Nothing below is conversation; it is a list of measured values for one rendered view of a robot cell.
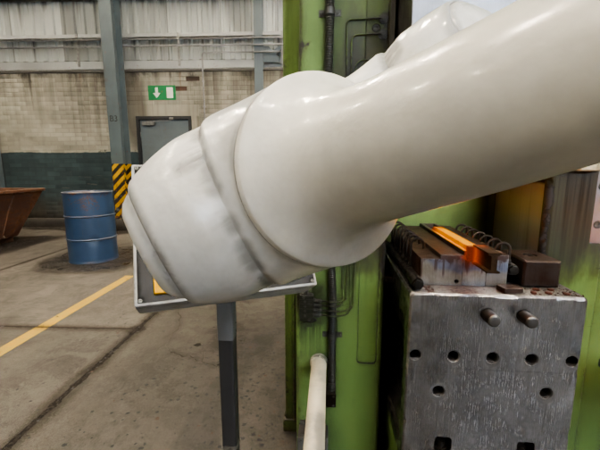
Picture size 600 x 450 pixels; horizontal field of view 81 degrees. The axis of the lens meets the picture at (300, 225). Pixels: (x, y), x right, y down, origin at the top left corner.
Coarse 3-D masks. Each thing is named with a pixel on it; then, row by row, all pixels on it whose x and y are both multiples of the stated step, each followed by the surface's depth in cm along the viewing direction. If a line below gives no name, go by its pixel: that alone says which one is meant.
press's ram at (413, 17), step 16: (400, 0) 89; (416, 0) 76; (432, 0) 75; (448, 0) 75; (464, 0) 75; (480, 0) 75; (496, 0) 74; (512, 0) 74; (400, 16) 88; (416, 16) 76; (400, 32) 88
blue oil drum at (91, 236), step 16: (64, 192) 449; (80, 192) 458; (96, 192) 457; (64, 208) 433; (80, 208) 428; (96, 208) 436; (112, 208) 459; (80, 224) 430; (96, 224) 438; (112, 224) 459; (80, 240) 433; (96, 240) 440; (112, 240) 459; (80, 256) 437; (96, 256) 442; (112, 256) 460
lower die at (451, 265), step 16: (416, 240) 105; (432, 240) 100; (448, 240) 95; (416, 256) 89; (432, 256) 86; (448, 256) 84; (464, 256) 84; (416, 272) 89; (432, 272) 85; (448, 272) 84; (464, 272) 84; (480, 272) 84
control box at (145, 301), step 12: (132, 168) 69; (144, 264) 63; (144, 276) 63; (312, 276) 72; (144, 288) 62; (264, 288) 68; (276, 288) 69; (288, 288) 70; (300, 288) 73; (144, 300) 61; (156, 300) 62; (168, 300) 62; (180, 300) 63; (240, 300) 73; (144, 312) 67
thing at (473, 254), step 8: (440, 232) 105; (448, 232) 102; (456, 240) 92; (464, 240) 91; (464, 248) 86; (472, 248) 81; (480, 248) 78; (488, 248) 78; (472, 256) 82; (480, 256) 79; (488, 256) 75; (496, 256) 73; (480, 264) 79; (488, 264) 75; (496, 264) 74; (488, 272) 74; (496, 272) 74
